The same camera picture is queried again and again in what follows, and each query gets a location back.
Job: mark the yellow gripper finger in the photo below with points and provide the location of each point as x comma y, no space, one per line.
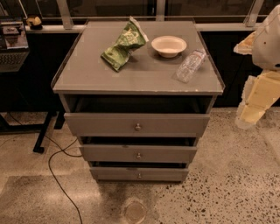
258,95
246,45

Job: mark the grey bottom drawer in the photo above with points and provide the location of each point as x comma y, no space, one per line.
139,174

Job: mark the grey drawer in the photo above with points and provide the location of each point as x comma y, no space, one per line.
138,153
139,174
136,125

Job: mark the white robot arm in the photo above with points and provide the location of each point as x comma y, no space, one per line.
266,45

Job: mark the grey drawer cabinet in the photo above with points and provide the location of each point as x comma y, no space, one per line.
145,85

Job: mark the grey middle drawer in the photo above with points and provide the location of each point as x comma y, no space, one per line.
138,153

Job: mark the grey top drawer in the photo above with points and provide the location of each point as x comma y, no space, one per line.
136,125

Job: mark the clear plastic water bottle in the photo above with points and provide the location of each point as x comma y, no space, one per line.
190,65

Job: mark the white bowl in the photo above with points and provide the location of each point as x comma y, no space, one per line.
168,46

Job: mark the green chip bag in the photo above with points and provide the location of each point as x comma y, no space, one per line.
131,38

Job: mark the round floor drain cover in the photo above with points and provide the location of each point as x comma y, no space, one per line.
134,212

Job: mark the black desk frame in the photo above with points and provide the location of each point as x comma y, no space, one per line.
41,128

